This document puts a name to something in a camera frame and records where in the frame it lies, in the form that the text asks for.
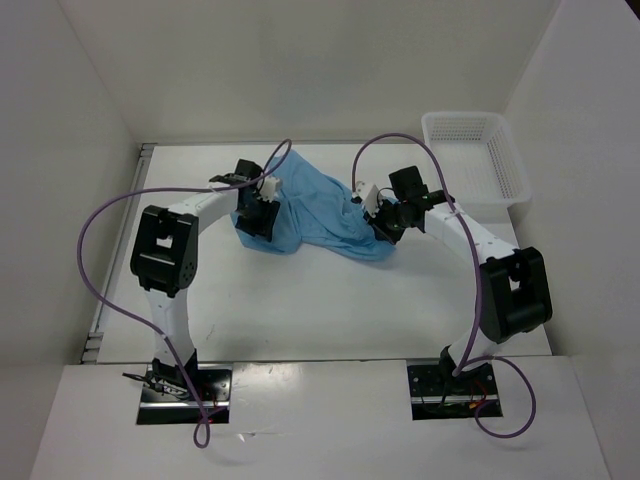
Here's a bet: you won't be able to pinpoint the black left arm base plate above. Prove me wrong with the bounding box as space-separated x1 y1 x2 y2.
126 363 233 426

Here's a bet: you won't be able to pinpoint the aluminium table edge rail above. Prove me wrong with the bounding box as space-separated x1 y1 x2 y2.
79 143 157 365

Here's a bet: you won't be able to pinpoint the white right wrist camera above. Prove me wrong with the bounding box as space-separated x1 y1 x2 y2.
351 181 380 218

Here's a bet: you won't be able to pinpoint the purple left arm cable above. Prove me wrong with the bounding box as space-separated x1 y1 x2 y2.
74 138 293 447

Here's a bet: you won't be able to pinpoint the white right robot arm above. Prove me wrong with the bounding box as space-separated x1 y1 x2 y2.
353 166 552 393

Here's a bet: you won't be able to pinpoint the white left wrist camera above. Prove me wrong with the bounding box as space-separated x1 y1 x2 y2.
257 176 282 202

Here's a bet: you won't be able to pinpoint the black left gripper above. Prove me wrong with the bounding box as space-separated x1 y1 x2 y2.
234 193 280 242

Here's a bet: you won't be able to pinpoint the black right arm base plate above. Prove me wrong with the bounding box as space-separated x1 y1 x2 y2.
406 360 503 421

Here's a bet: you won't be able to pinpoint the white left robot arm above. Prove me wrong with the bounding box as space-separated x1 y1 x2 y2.
130 159 282 400

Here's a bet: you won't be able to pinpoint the white perforated plastic basket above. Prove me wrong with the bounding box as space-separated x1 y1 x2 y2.
421 111 532 209

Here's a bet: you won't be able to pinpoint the light blue mesh shorts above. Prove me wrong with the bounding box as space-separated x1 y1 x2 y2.
236 150 395 262

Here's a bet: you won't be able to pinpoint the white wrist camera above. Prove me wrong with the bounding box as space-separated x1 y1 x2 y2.
351 181 380 218
257 176 282 202

